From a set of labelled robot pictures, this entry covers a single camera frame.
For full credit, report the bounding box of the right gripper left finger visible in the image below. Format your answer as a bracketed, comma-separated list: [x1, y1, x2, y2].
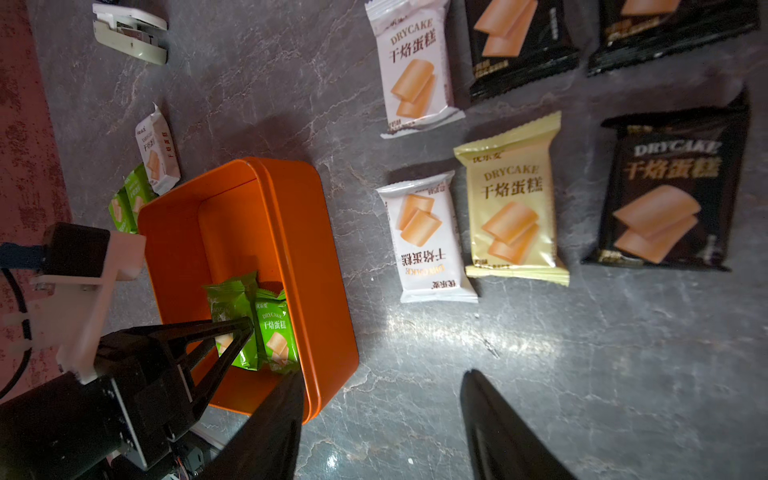
[199, 372, 305, 480]

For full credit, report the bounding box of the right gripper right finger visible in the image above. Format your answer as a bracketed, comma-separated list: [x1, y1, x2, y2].
[460, 369, 575, 480]

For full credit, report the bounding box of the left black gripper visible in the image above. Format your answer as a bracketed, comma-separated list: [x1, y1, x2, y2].
[1, 317, 253, 479]

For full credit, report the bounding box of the hidden green cookie packet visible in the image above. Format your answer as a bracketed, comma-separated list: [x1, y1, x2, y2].
[109, 188, 138, 234]

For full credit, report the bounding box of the orange plastic storage tray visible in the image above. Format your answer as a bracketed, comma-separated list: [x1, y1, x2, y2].
[138, 157, 359, 420]

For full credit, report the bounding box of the yellow cookie packet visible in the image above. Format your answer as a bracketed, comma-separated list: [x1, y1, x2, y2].
[454, 111, 570, 286]

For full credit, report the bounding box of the white red cookie packet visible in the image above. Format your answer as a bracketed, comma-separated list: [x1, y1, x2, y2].
[135, 104, 181, 196]

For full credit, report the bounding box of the white cookie packet front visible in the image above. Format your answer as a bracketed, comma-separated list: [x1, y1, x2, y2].
[377, 171, 479, 304]

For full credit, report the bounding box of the black cookie packet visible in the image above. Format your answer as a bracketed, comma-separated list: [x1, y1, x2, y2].
[583, 88, 751, 271]
[465, 0, 580, 102]
[587, 0, 761, 77]

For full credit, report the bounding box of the white pink cookie packet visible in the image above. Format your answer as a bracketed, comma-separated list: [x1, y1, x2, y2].
[365, 0, 465, 139]

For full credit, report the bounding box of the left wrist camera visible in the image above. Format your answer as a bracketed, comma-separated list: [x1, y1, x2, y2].
[1, 222, 146, 384]

